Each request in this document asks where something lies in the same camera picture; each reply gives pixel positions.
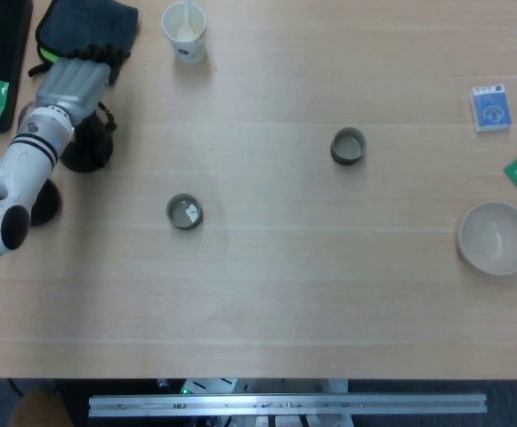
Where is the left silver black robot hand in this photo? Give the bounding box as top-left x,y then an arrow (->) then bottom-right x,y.
35,44 -> 130,121

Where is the black teapot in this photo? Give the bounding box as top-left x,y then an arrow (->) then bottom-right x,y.
60,101 -> 119,174

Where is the small dark teacup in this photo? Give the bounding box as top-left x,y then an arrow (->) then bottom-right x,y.
165,192 -> 205,231

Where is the dark grey folded towel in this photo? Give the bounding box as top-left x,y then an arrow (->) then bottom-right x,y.
28,0 -> 140,85

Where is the black tray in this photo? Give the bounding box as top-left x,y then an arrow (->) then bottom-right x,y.
0,0 -> 34,134

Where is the brown pouring pitcher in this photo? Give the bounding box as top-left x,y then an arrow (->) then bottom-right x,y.
30,177 -> 63,226

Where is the white paper cup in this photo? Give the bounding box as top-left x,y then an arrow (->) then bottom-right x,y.
160,1 -> 208,65

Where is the white plastic spoon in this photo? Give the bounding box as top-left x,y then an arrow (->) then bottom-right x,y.
175,0 -> 197,40

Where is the empty dark teacup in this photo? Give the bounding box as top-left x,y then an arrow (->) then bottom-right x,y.
329,126 -> 368,166

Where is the brown orange stool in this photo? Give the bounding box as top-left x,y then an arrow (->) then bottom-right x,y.
11,389 -> 75,427

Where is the blue white card box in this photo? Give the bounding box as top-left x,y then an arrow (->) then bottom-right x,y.
468,83 -> 513,133

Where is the large beige bowl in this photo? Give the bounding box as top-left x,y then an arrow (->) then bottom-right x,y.
456,201 -> 517,277

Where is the aluminium profile rail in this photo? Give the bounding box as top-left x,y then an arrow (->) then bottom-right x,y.
87,392 -> 488,418

